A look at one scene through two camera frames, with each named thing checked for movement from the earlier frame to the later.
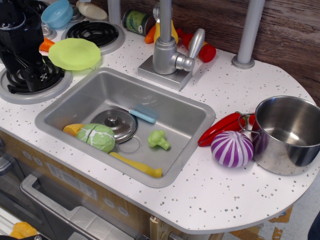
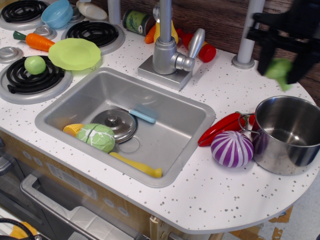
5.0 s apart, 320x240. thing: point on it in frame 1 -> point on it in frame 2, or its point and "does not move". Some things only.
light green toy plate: (74, 53) does not move
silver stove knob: (48, 32) does not move
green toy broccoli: (157, 137) -> (279, 68)
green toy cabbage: (98, 136) does not move
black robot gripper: (21, 38) -> (303, 18)
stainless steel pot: (286, 137) does not move
